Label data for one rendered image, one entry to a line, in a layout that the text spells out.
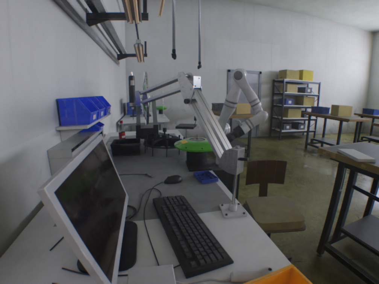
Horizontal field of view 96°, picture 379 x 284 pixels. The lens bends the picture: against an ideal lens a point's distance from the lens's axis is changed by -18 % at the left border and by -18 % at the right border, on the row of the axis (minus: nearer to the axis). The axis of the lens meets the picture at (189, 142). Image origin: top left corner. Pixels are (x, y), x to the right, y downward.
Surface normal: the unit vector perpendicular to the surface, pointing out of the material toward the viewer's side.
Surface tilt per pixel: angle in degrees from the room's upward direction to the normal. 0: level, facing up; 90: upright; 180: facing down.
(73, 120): 92
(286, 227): 90
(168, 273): 0
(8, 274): 0
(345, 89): 90
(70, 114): 92
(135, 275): 0
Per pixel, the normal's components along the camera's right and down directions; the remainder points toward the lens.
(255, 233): 0.00, -0.97
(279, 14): 0.20, 0.23
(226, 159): -0.69, 0.17
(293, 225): -0.02, 0.24
